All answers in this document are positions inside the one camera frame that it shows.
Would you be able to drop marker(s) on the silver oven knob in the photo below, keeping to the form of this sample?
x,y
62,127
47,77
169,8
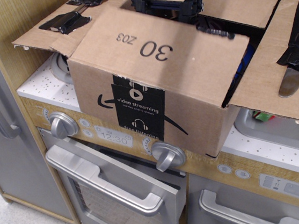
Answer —
x,y
62,125
167,155

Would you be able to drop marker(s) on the green red toy food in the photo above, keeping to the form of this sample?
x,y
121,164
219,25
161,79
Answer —
x,y
262,116

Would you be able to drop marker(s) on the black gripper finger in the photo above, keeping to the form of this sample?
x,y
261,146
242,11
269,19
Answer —
x,y
141,6
188,9

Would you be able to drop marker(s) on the large brown cardboard box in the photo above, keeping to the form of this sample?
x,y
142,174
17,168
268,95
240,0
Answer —
x,y
142,77

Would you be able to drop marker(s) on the silver oven door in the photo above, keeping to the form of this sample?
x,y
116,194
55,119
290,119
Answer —
x,y
106,187

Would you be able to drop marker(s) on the taped butter knife right flap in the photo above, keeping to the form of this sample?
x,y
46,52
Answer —
x,y
297,49

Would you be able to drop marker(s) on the grey stove burner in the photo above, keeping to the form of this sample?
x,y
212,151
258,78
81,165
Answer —
x,y
60,68

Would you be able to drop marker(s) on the grey fridge door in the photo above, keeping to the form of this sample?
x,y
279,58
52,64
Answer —
x,y
24,175

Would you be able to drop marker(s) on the silver dishwasher door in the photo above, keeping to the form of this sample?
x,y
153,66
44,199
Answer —
x,y
212,202

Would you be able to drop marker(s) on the toy play kitchen unit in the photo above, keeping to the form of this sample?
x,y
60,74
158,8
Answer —
x,y
245,163

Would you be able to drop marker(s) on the grey toy sink basin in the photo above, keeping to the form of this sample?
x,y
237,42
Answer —
x,y
279,130

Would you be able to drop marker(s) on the silver left oven knob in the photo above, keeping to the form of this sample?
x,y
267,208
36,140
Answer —
x,y
62,125

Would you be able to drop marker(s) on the silver right oven knob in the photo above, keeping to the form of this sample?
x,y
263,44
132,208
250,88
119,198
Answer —
x,y
167,155

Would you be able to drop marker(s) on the blue object in box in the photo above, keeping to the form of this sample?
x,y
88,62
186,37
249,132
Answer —
x,y
246,59

